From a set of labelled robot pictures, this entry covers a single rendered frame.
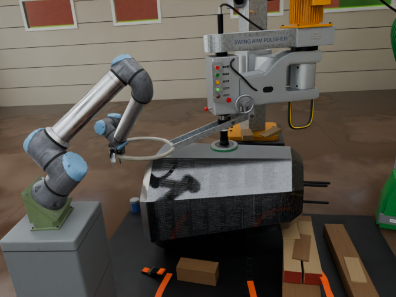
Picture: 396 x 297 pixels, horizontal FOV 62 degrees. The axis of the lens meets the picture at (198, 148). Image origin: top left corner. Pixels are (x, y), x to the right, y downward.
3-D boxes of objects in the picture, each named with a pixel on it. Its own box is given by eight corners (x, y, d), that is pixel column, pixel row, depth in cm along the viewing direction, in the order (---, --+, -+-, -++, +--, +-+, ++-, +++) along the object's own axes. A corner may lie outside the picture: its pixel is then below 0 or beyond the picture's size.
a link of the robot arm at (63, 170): (59, 198, 167) (79, 175, 163) (36, 174, 168) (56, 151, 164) (76, 190, 182) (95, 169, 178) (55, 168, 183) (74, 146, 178)
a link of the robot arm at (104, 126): (109, 131, 210) (120, 126, 221) (96, 118, 210) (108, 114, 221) (102, 140, 215) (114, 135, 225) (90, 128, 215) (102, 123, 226)
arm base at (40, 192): (54, 215, 170) (65, 203, 168) (24, 192, 167) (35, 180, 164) (69, 198, 188) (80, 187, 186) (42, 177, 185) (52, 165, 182)
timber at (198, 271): (177, 280, 249) (175, 267, 245) (181, 269, 260) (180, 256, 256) (215, 286, 241) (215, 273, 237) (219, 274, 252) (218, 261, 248)
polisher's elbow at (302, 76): (284, 87, 268) (285, 62, 261) (302, 84, 276) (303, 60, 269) (302, 91, 252) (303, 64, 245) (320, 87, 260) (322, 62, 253)
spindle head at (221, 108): (250, 108, 272) (249, 51, 256) (260, 114, 252) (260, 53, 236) (207, 112, 266) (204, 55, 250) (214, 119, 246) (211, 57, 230)
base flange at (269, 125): (230, 125, 364) (230, 121, 363) (276, 125, 356) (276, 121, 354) (226, 141, 319) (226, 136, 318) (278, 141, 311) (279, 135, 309)
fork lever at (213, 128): (248, 111, 272) (246, 106, 270) (257, 117, 254) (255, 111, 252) (171, 144, 267) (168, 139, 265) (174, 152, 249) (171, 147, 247)
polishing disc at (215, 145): (215, 140, 280) (215, 138, 279) (240, 142, 272) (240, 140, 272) (207, 149, 261) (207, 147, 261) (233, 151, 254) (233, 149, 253)
